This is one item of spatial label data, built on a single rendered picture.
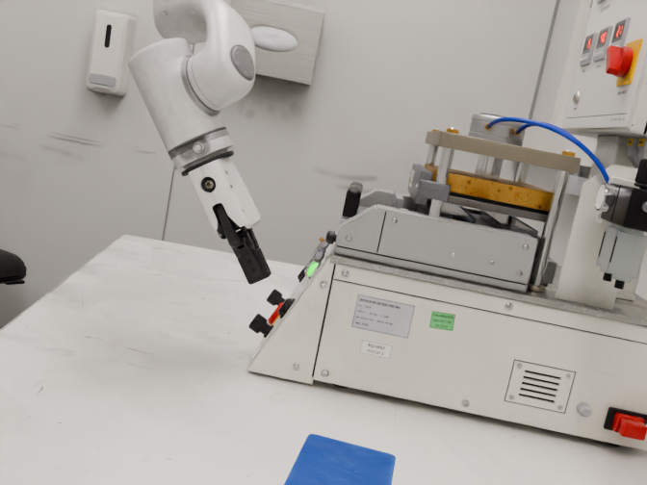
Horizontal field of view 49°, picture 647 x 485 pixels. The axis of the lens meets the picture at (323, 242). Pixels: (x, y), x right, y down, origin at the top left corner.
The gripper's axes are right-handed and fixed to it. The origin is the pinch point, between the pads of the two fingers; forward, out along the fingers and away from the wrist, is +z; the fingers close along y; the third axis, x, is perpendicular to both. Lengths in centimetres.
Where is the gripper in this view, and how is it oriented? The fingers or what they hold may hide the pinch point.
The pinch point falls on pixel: (254, 266)
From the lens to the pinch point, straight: 98.0
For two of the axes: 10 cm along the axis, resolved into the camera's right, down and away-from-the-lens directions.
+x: -9.1, 3.9, 1.3
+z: 4.0, 9.1, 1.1
